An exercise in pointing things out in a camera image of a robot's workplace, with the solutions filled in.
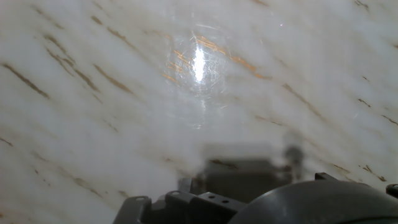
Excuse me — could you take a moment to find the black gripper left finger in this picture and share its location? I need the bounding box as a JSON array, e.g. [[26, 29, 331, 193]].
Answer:
[[113, 195, 154, 224]]

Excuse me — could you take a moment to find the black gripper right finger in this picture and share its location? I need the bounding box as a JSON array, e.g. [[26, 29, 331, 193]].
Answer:
[[152, 189, 249, 224]]

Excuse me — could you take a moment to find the white marble pattern mat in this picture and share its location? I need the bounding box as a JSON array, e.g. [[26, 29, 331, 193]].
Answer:
[[0, 0, 398, 224]]

